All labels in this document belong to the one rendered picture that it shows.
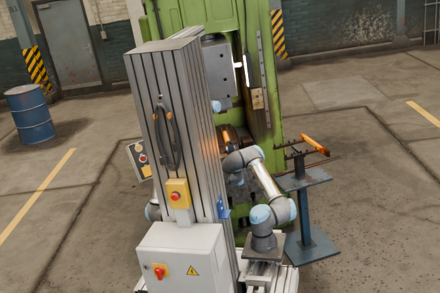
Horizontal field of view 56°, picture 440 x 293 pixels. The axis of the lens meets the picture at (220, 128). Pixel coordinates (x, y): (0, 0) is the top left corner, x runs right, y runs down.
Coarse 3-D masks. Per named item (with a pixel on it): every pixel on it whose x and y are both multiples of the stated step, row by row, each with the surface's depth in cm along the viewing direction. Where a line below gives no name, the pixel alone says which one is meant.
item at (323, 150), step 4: (300, 136) 331; (304, 136) 325; (308, 140) 317; (312, 140) 316; (312, 144) 312; (316, 144) 309; (320, 148) 299; (324, 148) 297; (320, 152) 301; (324, 152) 298; (328, 152) 292; (328, 156) 293
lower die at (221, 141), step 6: (216, 126) 361; (228, 126) 356; (216, 132) 349; (222, 132) 344; (228, 132) 342; (222, 138) 335; (234, 138) 331; (222, 144) 324; (234, 144) 324; (222, 150) 325
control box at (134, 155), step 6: (132, 144) 297; (138, 144) 299; (144, 144) 301; (126, 150) 302; (132, 150) 296; (144, 150) 299; (132, 156) 295; (138, 156) 297; (132, 162) 298; (138, 162) 296; (144, 162) 297; (138, 168) 295; (138, 174) 295; (138, 180) 300; (144, 180) 294
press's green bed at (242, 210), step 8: (264, 200) 339; (232, 208) 339; (240, 208) 339; (248, 208) 340; (232, 216) 342; (240, 216) 342; (248, 216) 348; (232, 224) 349; (240, 224) 358; (248, 224) 356; (240, 232) 353; (248, 232) 352; (240, 240) 351
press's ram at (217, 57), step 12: (216, 36) 330; (204, 48) 294; (216, 48) 295; (228, 48) 296; (204, 60) 297; (216, 60) 298; (228, 60) 299; (216, 72) 301; (228, 72) 302; (216, 84) 305; (228, 84) 306; (216, 96) 308
